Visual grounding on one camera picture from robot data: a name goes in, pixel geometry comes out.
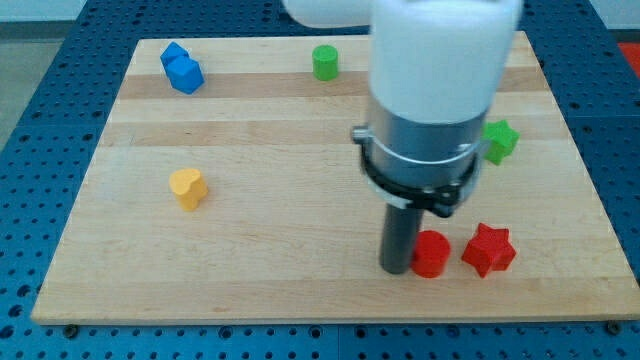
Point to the wooden board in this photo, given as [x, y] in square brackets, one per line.
[289, 231]

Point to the yellow heart block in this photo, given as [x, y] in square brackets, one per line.
[188, 187]

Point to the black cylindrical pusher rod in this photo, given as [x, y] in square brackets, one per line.
[399, 235]

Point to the blue perforated table plate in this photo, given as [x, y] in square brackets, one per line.
[46, 156]

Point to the green star block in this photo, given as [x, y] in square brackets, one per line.
[503, 140]

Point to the red star block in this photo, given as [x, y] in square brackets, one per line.
[489, 250]

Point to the green cylinder block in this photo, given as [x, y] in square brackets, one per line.
[325, 62]

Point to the red cylinder block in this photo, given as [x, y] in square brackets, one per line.
[431, 254]

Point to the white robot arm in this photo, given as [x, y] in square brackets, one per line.
[434, 69]

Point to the blue cube block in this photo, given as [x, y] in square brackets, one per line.
[185, 74]

